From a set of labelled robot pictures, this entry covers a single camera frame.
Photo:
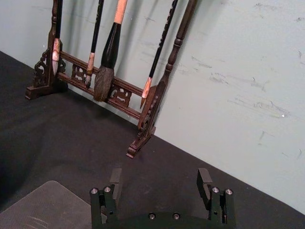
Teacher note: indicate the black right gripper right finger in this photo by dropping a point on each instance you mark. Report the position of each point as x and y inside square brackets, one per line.
[214, 202]

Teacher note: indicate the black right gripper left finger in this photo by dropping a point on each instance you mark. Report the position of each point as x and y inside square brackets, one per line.
[110, 202]

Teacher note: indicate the thin black brush, small tip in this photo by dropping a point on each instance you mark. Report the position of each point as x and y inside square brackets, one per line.
[93, 45]

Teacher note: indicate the dark carved wooden brush rack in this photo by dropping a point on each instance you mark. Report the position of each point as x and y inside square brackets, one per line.
[100, 78]

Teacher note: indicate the large brush with bushy bristles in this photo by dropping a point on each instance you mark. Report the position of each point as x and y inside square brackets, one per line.
[108, 62]

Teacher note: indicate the thin black brush, pointed tip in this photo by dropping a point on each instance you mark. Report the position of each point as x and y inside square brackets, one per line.
[158, 52]

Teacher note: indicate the grey rounded mat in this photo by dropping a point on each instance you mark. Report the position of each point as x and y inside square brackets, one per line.
[47, 207]

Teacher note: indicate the black table cloth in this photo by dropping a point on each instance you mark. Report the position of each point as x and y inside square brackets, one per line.
[59, 133]

